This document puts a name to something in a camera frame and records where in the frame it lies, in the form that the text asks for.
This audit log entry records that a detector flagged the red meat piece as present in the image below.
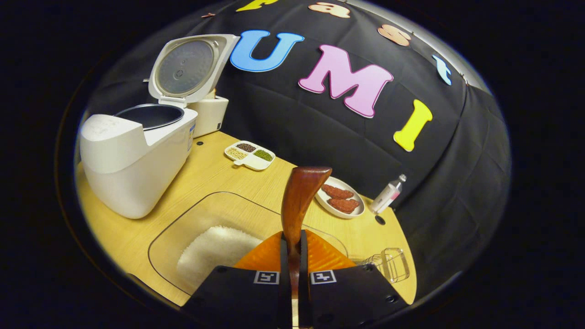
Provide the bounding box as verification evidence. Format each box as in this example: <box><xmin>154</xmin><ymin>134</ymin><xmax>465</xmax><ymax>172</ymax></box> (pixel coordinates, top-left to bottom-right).
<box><xmin>327</xmin><ymin>198</ymin><xmax>361</xmax><ymax>214</ymax></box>
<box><xmin>321</xmin><ymin>184</ymin><xmax>355</xmax><ymax>200</ymax></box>

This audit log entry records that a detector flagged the white rice cooker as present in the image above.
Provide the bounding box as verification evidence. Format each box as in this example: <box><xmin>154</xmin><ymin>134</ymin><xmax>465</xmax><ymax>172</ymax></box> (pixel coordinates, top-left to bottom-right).
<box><xmin>79</xmin><ymin>33</ymin><xmax>240</xmax><ymax>220</ymax></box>

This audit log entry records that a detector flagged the white round plate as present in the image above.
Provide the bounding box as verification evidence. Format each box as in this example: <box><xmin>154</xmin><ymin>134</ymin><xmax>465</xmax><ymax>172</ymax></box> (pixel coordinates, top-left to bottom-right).
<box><xmin>314</xmin><ymin>176</ymin><xmax>366</xmax><ymax>219</ymax></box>

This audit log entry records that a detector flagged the clear plastic container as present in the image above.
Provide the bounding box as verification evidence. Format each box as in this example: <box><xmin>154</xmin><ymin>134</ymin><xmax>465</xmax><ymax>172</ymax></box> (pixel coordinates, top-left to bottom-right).
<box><xmin>147</xmin><ymin>191</ymin><xmax>349</xmax><ymax>297</ymax></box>

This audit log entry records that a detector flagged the white divided bean dish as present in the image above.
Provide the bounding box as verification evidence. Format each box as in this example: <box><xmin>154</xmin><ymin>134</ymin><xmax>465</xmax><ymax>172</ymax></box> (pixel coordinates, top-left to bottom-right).
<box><xmin>224</xmin><ymin>140</ymin><xmax>276</xmax><ymax>171</ymax></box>

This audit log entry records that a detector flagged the black backdrop cloth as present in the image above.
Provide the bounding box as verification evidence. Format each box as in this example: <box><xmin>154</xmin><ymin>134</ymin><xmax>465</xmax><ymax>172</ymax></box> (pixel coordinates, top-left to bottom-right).
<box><xmin>87</xmin><ymin>0</ymin><xmax>511</xmax><ymax>302</ymax></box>

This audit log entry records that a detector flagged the white rice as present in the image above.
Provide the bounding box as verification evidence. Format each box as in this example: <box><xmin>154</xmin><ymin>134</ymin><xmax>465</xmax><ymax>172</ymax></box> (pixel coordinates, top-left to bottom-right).
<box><xmin>176</xmin><ymin>225</ymin><xmax>263</xmax><ymax>288</ymax></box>

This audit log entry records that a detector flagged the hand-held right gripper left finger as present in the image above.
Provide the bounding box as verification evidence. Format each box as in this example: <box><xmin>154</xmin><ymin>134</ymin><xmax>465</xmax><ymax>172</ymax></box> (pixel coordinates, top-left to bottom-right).
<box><xmin>183</xmin><ymin>231</ymin><xmax>293</xmax><ymax>329</ymax></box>

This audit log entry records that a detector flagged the brown wooden spoon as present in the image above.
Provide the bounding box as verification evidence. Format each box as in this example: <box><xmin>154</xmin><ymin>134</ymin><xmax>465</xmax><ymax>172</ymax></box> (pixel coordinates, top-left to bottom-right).
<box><xmin>280</xmin><ymin>166</ymin><xmax>333</xmax><ymax>329</ymax></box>

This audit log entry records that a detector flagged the white toaster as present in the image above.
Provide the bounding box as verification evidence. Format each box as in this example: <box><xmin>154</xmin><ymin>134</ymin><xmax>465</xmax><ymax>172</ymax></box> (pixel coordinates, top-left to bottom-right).
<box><xmin>187</xmin><ymin>89</ymin><xmax>229</xmax><ymax>138</ymax></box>

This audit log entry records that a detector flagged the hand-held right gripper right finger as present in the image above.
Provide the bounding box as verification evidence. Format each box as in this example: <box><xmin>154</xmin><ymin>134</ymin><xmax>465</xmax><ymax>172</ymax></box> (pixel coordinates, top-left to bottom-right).
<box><xmin>299</xmin><ymin>228</ymin><xmax>410</xmax><ymax>329</ymax></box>

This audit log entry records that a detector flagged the small clear bottle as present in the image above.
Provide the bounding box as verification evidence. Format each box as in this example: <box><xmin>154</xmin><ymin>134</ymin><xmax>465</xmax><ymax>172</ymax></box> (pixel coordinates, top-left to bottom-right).
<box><xmin>369</xmin><ymin>174</ymin><xmax>407</xmax><ymax>215</ymax></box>

